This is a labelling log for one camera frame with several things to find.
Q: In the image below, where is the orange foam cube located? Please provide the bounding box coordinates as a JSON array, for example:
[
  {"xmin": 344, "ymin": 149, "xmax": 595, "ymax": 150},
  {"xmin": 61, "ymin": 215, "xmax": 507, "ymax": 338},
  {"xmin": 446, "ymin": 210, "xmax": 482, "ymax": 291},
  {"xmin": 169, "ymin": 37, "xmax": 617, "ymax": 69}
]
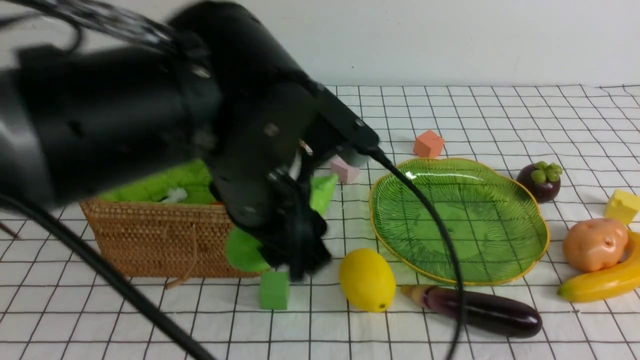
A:
[{"xmin": 413, "ymin": 130, "xmax": 445, "ymax": 158}]

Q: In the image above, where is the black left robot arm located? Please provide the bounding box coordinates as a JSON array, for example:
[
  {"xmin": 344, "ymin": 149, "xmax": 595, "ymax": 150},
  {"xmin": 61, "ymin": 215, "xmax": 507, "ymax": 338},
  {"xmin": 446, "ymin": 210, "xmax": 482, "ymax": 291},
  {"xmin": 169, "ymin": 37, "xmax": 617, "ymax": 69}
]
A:
[{"xmin": 1, "ymin": 0, "xmax": 379, "ymax": 281}]

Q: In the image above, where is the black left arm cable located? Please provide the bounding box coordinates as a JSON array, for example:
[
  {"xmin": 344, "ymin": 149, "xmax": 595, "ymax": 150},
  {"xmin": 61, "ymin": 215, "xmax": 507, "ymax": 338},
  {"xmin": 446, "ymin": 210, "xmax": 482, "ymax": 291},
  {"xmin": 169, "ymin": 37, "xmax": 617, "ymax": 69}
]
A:
[{"xmin": 0, "ymin": 192, "xmax": 216, "ymax": 360}]

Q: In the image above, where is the white checkered tablecloth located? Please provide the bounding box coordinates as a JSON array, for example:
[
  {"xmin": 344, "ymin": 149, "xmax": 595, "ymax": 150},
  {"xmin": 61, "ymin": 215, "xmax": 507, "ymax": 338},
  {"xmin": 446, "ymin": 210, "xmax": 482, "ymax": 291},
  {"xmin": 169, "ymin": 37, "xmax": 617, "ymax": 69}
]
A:
[{"xmin": 0, "ymin": 85, "xmax": 640, "ymax": 360}]

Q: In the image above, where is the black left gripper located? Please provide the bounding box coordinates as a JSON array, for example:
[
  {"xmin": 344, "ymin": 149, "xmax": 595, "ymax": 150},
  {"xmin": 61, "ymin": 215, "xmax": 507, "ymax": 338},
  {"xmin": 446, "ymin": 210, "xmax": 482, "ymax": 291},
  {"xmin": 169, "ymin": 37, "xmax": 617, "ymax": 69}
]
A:
[{"xmin": 167, "ymin": 0, "xmax": 381, "ymax": 283}]

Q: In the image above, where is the green foam cube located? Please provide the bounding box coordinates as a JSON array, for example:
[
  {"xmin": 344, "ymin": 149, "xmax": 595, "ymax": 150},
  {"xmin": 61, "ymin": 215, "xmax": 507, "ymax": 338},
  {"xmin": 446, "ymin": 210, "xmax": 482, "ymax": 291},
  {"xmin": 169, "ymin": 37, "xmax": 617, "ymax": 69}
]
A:
[{"xmin": 259, "ymin": 271, "xmax": 290, "ymax": 311}]

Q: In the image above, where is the yellow foam cube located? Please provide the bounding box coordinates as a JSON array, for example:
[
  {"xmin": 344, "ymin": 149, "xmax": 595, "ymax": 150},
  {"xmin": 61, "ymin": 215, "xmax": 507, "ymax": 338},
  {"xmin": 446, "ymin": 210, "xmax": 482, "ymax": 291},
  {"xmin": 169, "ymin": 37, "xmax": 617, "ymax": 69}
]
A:
[{"xmin": 604, "ymin": 189, "xmax": 640, "ymax": 226}]

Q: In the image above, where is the pink foam cube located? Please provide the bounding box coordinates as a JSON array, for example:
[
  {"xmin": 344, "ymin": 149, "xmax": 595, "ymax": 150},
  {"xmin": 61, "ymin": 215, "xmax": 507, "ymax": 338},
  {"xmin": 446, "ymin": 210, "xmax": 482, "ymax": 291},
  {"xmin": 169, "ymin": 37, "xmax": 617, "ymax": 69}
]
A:
[{"xmin": 330, "ymin": 156, "xmax": 360, "ymax": 184}]

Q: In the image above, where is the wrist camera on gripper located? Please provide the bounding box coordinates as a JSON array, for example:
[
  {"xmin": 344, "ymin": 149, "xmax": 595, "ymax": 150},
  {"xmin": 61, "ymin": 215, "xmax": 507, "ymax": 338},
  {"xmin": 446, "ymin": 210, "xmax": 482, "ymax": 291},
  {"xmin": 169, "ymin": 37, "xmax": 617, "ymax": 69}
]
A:
[{"xmin": 302, "ymin": 89, "xmax": 386, "ymax": 169}]

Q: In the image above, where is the yellow lemon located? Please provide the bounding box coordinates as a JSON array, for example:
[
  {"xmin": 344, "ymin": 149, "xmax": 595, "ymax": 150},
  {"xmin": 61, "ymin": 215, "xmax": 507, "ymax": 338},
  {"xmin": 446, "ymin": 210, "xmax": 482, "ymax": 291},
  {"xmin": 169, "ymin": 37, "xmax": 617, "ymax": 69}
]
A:
[{"xmin": 339, "ymin": 248, "xmax": 396, "ymax": 313}]

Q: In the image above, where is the yellow banana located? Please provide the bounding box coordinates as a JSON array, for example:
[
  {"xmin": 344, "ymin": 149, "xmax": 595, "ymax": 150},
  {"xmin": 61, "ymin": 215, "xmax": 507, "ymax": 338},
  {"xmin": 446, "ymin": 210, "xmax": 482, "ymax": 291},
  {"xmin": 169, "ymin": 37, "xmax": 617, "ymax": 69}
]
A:
[{"xmin": 557, "ymin": 231, "xmax": 640, "ymax": 303}]

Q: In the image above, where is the orange potato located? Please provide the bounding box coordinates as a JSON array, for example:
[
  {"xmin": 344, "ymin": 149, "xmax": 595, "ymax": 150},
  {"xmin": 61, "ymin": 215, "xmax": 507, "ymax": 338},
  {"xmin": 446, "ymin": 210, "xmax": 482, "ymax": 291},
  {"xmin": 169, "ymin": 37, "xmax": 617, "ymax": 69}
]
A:
[{"xmin": 562, "ymin": 218, "xmax": 629, "ymax": 272}]

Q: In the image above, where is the purple eggplant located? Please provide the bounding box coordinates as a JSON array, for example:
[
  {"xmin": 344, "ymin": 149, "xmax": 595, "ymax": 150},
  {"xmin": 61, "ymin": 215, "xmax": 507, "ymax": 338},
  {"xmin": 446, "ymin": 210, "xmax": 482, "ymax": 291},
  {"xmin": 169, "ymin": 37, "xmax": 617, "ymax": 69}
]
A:
[{"xmin": 400, "ymin": 285, "xmax": 543, "ymax": 338}]

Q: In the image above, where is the green glass leaf plate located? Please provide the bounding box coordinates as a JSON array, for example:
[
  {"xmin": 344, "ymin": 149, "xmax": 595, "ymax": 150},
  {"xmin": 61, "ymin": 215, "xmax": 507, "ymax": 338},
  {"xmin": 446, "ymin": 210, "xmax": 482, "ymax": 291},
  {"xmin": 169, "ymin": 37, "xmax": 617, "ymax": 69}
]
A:
[{"xmin": 368, "ymin": 158, "xmax": 551, "ymax": 286}]

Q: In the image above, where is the dark purple mangosteen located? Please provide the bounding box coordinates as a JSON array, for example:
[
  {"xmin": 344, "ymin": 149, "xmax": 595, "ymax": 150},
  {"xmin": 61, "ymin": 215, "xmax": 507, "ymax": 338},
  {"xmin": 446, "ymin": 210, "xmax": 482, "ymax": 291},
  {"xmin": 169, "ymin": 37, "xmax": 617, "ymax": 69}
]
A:
[{"xmin": 516, "ymin": 161, "xmax": 563, "ymax": 204}]

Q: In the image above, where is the woven wicker basket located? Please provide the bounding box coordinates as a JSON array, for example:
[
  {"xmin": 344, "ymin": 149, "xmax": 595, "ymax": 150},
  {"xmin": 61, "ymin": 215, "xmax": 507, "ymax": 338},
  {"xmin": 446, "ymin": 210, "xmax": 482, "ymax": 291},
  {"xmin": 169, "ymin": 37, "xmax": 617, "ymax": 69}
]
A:
[{"xmin": 80, "ymin": 160, "xmax": 266, "ymax": 279}]

